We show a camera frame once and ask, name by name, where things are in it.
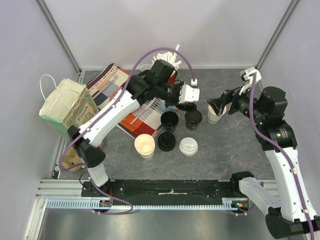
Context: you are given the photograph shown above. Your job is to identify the black coffee cup lid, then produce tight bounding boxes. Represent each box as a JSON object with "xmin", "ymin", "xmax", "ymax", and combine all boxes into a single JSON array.
[{"xmin": 175, "ymin": 102, "xmax": 197, "ymax": 112}]

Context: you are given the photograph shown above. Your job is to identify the grey ceramic mug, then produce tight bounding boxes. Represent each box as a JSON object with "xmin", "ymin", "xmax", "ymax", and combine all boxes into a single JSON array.
[{"xmin": 140, "ymin": 64, "xmax": 152, "ymax": 72}]

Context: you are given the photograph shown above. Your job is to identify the pink handled fork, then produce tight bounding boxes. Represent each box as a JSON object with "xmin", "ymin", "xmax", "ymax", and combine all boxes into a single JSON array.
[{"xmin": 95, "ymin": 74, "xmax": 118, "ymax": 96}]

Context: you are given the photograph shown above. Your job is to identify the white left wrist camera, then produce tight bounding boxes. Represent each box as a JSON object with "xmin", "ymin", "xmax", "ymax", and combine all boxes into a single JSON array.
[{"xmin": 178, "ymin": 84, "xmax": 200, "ymax": 104}]

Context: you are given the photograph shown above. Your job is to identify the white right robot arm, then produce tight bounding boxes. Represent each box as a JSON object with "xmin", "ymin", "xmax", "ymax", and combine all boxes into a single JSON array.
[{"xmin": 206, "ymin": 86, "xmax": 320, "ymax": 240}]

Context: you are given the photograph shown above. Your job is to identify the white paper coffee cup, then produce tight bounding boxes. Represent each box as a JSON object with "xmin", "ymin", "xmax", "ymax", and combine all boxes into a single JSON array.
[{"xmin": 207, "ymin": 105, "xmax": 227, "ymax": 124}]

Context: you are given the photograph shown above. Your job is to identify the stack of black cups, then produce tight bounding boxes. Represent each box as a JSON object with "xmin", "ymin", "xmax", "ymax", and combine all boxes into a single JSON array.
[{"xmin": 160, "ymin": 111, "xmax": 179, "ymax": 133}]

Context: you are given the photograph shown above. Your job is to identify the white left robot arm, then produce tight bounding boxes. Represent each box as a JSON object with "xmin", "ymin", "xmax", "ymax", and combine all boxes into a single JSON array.
[{"xmin": 68, "ymin": 60, "xmax": 185, "ymax": 197}]

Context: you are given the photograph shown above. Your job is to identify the light blue ceramic mug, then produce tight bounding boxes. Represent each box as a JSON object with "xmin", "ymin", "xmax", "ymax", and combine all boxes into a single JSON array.
[{"xmin": 159, "ymin": 99, "xmax": 177, "ymax": 112}]

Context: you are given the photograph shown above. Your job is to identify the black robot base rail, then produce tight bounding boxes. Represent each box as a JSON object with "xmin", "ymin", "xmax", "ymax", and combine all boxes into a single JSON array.
[{"xmin": 81, "ymin": 179, "xmax": 247, "ymax": 199}]

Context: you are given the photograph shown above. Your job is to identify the black plastic cup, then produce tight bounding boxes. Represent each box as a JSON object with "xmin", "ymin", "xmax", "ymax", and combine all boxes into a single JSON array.
[{"xmin": 184, "ymin": 110, "xmax": 203, "ymax": 130}]

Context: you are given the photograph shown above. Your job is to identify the green patterned paper bag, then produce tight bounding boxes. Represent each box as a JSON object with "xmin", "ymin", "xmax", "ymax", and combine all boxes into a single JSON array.
[{"xmin": 39, "ymin": 78, "xmax": 99, "ymax": 141}]

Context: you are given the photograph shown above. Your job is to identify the stack of white paper cups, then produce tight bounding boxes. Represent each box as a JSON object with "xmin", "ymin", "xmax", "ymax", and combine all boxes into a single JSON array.
[{"xmin": 134, "ymin": 134, "xmax": 156, "ymax": 160}]

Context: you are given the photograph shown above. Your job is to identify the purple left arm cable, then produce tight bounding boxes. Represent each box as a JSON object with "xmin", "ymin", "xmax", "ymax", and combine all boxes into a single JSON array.
[{"xmin": 58, "ymin": 47, "xmax": 198, "ymax": 216}]

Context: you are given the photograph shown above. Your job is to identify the cardboard cup carrier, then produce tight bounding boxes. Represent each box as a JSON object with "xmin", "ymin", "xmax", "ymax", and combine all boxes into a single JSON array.
[{"xmin": 62, "ymin": 147, "xmax": 83, "ymax": 172}]

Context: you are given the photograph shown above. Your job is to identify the red straw holder cup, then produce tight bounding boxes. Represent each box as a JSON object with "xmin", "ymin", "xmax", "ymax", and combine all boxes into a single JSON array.
[{"xmin": 168, "ymin": 70, "xmax": 177, "ymax": 85}]

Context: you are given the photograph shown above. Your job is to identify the bundle of white straws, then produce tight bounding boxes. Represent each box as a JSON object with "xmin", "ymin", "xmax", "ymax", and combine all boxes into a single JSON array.
[{"xmin": 151, "ymin": 51, "xmax": 182, "ymax": 73}]

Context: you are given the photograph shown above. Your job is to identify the stack of white lids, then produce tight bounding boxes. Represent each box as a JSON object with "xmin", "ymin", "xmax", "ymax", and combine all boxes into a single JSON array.
[{"xmin": 179, "ymin": 137, "xmax": 199, "ymax": 156}]

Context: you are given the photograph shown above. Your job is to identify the colourful patchwork placemat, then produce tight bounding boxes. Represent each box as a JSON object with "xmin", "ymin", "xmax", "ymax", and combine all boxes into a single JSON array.
[{"xmin": 83, "ymin": 63, "xmax": 178, "ymax": 138}]

